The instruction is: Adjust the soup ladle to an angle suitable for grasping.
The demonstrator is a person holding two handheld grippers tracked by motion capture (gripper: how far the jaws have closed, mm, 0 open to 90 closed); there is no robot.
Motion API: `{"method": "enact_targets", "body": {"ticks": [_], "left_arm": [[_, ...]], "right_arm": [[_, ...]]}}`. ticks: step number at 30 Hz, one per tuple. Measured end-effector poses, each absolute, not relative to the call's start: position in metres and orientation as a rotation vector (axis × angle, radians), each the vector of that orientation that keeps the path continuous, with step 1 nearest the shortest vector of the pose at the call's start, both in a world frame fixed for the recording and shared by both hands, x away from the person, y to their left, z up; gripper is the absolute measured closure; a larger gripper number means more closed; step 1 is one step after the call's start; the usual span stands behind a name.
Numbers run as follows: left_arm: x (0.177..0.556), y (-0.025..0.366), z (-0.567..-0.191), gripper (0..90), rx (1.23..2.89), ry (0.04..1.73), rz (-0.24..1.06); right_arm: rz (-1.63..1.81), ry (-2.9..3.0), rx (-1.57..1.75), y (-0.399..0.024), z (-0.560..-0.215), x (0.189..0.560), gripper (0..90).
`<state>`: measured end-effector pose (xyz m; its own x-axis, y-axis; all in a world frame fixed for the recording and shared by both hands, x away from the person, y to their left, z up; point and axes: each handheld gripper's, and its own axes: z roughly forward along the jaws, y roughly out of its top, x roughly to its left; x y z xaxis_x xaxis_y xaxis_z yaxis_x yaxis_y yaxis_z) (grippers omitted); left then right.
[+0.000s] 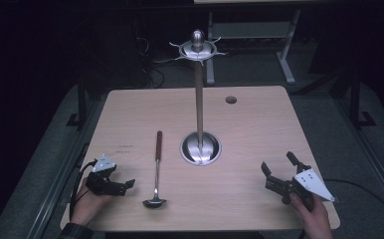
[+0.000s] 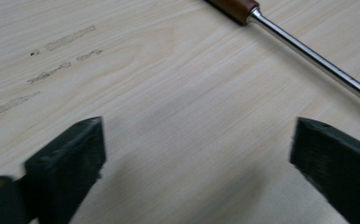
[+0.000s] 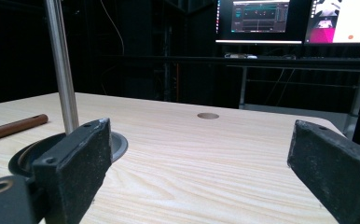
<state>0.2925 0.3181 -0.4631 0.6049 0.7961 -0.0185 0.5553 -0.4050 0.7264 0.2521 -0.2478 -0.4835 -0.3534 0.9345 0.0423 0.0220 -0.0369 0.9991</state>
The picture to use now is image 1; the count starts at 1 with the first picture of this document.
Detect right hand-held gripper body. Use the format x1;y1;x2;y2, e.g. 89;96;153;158
265;167;335;213

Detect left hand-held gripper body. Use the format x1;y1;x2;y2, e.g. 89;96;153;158
86;153;127;197

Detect steel ladle with wooden handle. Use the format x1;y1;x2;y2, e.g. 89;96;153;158
141;129;167;210

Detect steel utensil rack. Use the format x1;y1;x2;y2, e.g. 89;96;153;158
168;29;228;167

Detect person's left hand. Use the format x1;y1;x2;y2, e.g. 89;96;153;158
70;177;115;227

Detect person's right hand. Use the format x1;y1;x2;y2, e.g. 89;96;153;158
288;191;334;239

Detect person's dark sleeve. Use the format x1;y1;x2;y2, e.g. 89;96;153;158
58;222;96;239

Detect black metal stand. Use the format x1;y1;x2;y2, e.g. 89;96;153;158
65;83;89;131
344;66;377;129

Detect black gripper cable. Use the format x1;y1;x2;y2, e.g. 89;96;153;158
69;159;98;221
322;178;384;228

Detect black floor cables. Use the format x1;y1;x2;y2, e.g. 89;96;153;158
135;35;166;90

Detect white metal table frame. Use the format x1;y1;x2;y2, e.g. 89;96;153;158
205;9;301;86

